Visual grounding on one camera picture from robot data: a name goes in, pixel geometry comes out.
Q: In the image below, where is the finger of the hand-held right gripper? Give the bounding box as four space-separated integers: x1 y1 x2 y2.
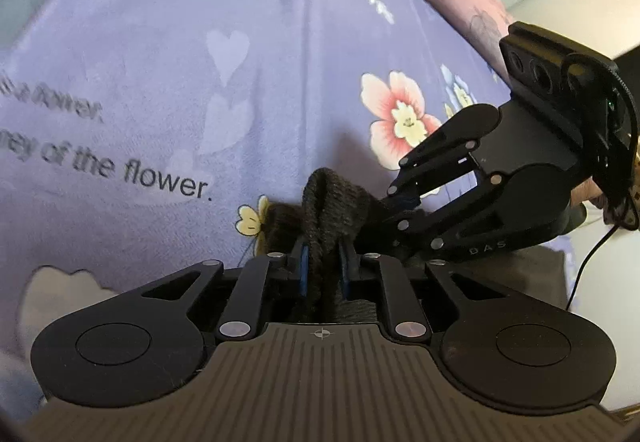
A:
387 104 502 201
394 173 508 255

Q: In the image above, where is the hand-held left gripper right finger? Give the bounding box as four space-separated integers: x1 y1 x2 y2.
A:
337 242 507 342

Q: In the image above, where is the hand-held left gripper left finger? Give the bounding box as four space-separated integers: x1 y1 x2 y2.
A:
140 244 310 344

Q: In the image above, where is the person's right hand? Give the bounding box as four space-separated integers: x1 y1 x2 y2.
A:
570 182 608 223

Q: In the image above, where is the purple floral bedsheet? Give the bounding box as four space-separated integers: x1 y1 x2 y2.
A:
0 0 640 403

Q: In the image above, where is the black cable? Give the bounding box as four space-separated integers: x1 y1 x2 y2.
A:
567 216 627 313

